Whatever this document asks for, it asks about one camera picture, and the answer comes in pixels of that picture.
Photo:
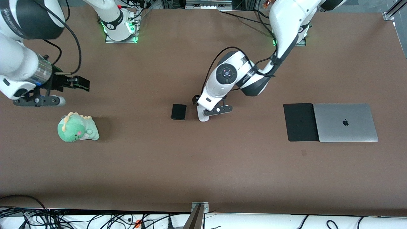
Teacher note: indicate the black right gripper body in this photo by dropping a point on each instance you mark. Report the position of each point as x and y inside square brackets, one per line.
[58, 81]

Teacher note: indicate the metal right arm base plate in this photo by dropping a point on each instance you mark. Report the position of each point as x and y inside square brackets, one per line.
[109, 40]

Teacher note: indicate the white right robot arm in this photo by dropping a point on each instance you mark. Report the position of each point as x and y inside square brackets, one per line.
[19, 60]

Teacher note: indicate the white computer mouse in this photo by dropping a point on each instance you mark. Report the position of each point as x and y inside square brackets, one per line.
[202, 118]

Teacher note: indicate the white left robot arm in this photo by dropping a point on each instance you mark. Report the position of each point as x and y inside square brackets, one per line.
[286, 22]

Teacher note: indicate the green dinosaur plush toy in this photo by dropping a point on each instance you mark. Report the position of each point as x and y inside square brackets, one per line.
[74, 130]

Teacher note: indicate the small black square box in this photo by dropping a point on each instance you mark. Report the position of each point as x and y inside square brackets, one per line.
[179, 112]

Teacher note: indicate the aluminium frame rail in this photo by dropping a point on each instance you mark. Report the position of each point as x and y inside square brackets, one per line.
[208, 3]

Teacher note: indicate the aluminium frame profile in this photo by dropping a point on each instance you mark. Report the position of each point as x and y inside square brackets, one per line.
[392, 12]

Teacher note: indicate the black mouse pad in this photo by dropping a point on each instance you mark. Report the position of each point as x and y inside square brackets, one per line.
[299, 124]

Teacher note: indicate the grey closed laptop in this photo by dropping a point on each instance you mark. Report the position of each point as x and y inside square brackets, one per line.
[346, 133]

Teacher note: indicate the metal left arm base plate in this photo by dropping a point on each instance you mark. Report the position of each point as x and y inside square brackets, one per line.
[302, 44]

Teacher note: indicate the aluminium camera post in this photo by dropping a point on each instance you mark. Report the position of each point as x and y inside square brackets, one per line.
[195, 219]

